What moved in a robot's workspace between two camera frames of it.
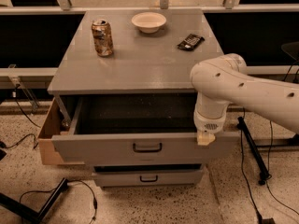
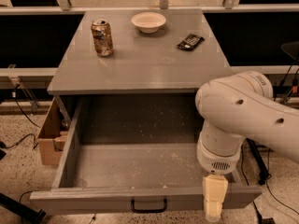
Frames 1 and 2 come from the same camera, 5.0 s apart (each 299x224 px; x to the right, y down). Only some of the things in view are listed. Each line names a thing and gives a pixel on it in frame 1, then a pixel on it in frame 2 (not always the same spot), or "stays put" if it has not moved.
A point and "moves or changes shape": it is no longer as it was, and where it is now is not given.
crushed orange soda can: x=103 y=37 stays put
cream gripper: x=209 y=124 to x=217 y=162
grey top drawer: x=142 y=130 moves or changes shape
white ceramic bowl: x=149 y=22 stays put
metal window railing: x=61 y=6 stays put
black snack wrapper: x=191 y=42 stays put
